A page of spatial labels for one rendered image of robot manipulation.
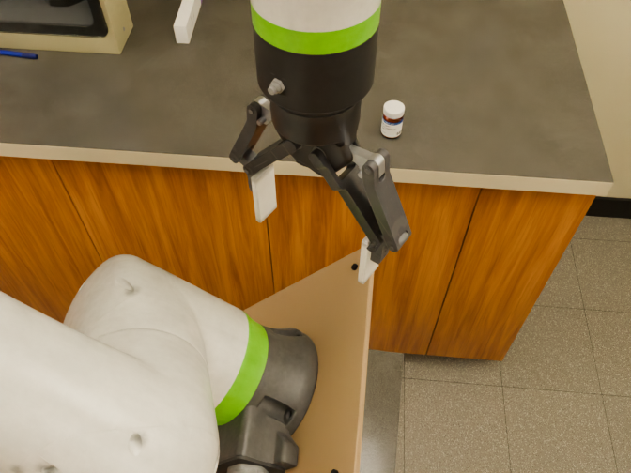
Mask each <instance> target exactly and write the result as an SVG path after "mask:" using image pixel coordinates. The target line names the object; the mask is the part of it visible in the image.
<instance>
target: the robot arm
mask: <svg viewBox="0 0 631 473"><path fill-rule="evenodd" d="M250 2H251V12H252V23H253V32H254V52H255V63H256V72H257V81H258V84H259V87H260V89H261V90H262V92H263V94H261V95H260V96H259V97H258V98H256V99H255V100H254V101H253V102H251V103H250V104H249V105H248V106H247V121H246V123H245V125H244V127H243V129H242V131H241V133H240V135H239V137H238V139H237V140H236V142H235V144H234V146H233V148H232V150H231V152H230V154H229V159H230V160H231V161H233V162H234V163H238V162H240V163H241V164H242V165H243V170H244V172H245V173H246V174H247V176H248V183H249V188H250V191H252V192H253V196H254V211H255V218H256V221H258V222H260V223H261V222H262V221H263V220H264V219H265V218H266V217H267V216H268V215H269V214H270V213H271V212H272V211H273V210H274V209H275V208H276V207H277V202H276V190H275V178H274V166H273V163H274V162H275V161H277V160H281V159H283V158H285V157H286V156H288V155H291V156H292V157H293V158H294V159H295V160H296V163H298V164H300V165H301V166H304V167H308V168H310V169H311V170H312V171H314V172H315V173H316V174H318V175H321V176H323V177H324V178H325V180H326V181H327V183H328V185H329V186H330V188H331V189H332V190H333V191H338V192H339V193H340V195H341V197H342V198H343V200H344V201H345V203H346V205H347V207H348V208H349V210H350V211H351V213H352V214H353V216H354V218H355V219H356V221H357V222H358V224H359V225H360V227H361V229H362V230H363V231H364V233H365V234H366V237H365V238H364V239H363V240H362V248H361V258H360V267H359V276H358V282H359V283H361V284H365V282H366V281H367V280H368V279H369V277H370V276H371V275H372V274H373V273H374V271H375V270H376V269H377V267H378V264H379V263H381V261H382V260H383V259H384V258H385V256H386V255H387V254H388V252H389V250H390V251H392V252H398V251H399V250H400V248H401V247H402V246H403V245H404V243H405V242H406V241H407V240H408V238H409V237H410V236H411V230H410V227H409V224H408V220H407V217H406V214H405V211H404V209H403V207H402V204H401V201H400V198H399V196H398V193H397V190H396V187H395V185H394V183H393V180H392V175H391V172H390V154H389V152H388V151H387V150H386V149H384V148H380V149H379V150H378V151H377V152H376V153H373V152H370V151H368V150H365V149H363V148H360V144H359V142H358V139H357V135H356V133H357V129H358V126H359V122H360V117H361V105H362V99H363V98H364V97H365V96H366V95H367V94H368V93H369V91H370V89H371V88H372V85H373V82H374V77H375V66H376V57H377V38H378V28H379V17H380V8H381V0H250ZM270 121H272V123H273V126H274V128H275V129H276V131H277V132H278V134H279V136H280V137H281V139H280V140H279V141H277V142H275V143H274V144H272V145H270V146H268V147H267V148H265V149H264V148H263V149H262V150H261V151H260V152H259V153H258V154H256V153H255V152H254V151H253V149H254V146H255V145H256V143H257V141H258V140H259V138H260V136H261V134H262V133H263V131H264V129H265V128H266V126H267V125H268V123H269V122H270ZM344 167H346V169H345V170H344V171H343V172H342V173H341V174H340V175H339V176H338V175H337V174H336V172H338V171H339V170H341V169H343V168H344ZM317 374H318V356H317V352H316V347H315V344H314V342H313V341H312V339H311V338H310V337H309V336H308V335H306V334H305V333H303V332H301V331H299V330H298V329H296V328H269V327H265V326H263V325H260V324H258V323H257V322H255V321H254V320H253V319H252V318H251V317H250V316H249V315H248V314H247V313H246V312H244V311H243V310H241V309H239V308H237V307H235V306H233V305H231V304H229V303H227V302H225V301H224V300H222V299H220V298H217V297H215V296H213V295H212V294H210V293H208V292H206V291H204V290H202V289H200V288H198V287H197V286H195V285H193V284H191V283H189V282H186V281H184V280H182V279H180V278H179V277H177V276H175V275H173V274H171V273H169V272H167V271H165V270H163V269H161V268H159V267H156V266H154V265H152V264H150V263H149V262H147V261H145V260H143V259H141V258H139V257H137V256H134V255H130V254H119V255H116V256H113V257H111V258H109V259H108V260H106V261H105V262H103V263H102V264H101V265H100V266H99V267H98V268H97V269H96V270H95V271H94V272H93V273H92V274H91V275H90V276H89V277H88V279H87V280H86V281H85V283H84V284H83V285H82V287H81V288H80V290H79V291H78V293H77V294H76V296H75V298H74V300H73V301H72V302H71V304H70V306H69V310H68V312H67V315H66V317H65V320H64V323H63V324H62V323H60V322H58V321H56V320H54V319H52V318H51V317H49V316H47V315H45V314H43V313H41V312H39V311H37V310H35V309H33V308H31V307H29V306H27V305H25V304H23V303H22V302H20V301H19V300H17V299H15V298H12V297H10V296H9V295H7V294H5V293H3V292H1V291H0V473H285V471H286V470H287V469H290V468H292V467H295V466H297V464H298V455H299V447H298V445H297V444H296V443H295V441H294V440H293V438H292V437H291V436H292V435H293V434H294V432H295V431H296V430H297V428H298V427H299V425H300V423H301V421H302V420H303V418H304V416H305V414H306V412H307V410H308V408H309V405H310V403H311V401H312V398H313V395H314V392H315V389H316V380H317Z"/></svg>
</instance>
